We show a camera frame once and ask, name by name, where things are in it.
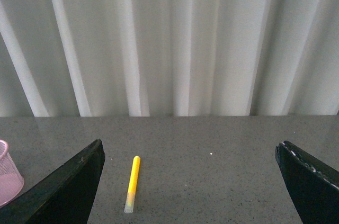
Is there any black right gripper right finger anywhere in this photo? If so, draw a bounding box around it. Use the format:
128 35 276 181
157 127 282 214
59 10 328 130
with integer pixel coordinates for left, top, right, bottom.
275 141 338 223

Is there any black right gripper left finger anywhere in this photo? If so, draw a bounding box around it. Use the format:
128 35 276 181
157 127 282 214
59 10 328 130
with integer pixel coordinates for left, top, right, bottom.
1 139 105 223

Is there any pink mesh cup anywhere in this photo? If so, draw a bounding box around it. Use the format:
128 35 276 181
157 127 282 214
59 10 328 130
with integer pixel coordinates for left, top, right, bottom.
0 140 24 207

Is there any yellow pen with clear cap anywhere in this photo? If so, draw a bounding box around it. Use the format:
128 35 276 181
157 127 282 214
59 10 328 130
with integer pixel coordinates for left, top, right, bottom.
124 156 141 214

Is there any white pleated curtain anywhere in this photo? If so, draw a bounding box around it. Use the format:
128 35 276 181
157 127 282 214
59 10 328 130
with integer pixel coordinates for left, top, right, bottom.
1 0 338 117

